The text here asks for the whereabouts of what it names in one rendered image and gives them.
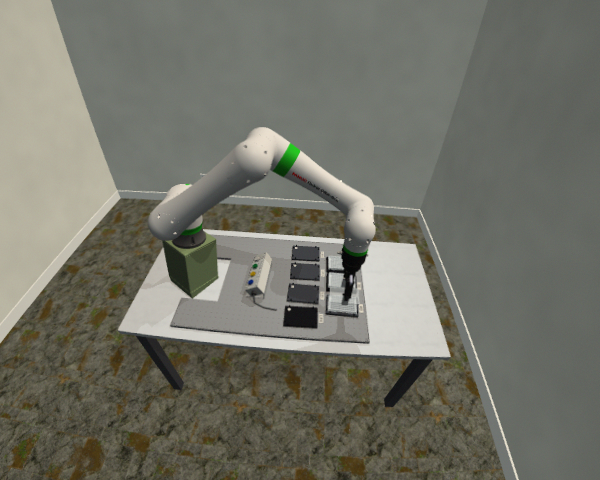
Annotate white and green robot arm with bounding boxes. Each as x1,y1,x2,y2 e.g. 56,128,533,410
148,127,376,266

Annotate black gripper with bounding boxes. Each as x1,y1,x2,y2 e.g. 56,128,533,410
341,261,362,305

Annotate cream button panel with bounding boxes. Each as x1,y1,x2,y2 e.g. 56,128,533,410
245,252,277,311

